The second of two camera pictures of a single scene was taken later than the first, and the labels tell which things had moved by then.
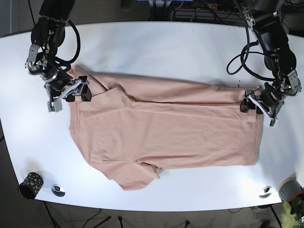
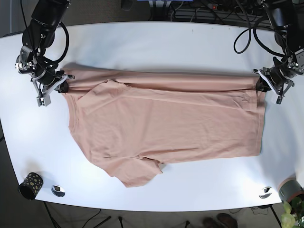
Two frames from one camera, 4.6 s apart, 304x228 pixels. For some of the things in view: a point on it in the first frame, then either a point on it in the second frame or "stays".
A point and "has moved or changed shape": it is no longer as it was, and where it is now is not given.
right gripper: [269, 106] -> [278, 89]
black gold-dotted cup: [31, 185] stays
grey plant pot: [289, 189] stays
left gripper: [78, 87] -> [43, 98]
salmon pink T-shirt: [134, 125] has moved or changed shape
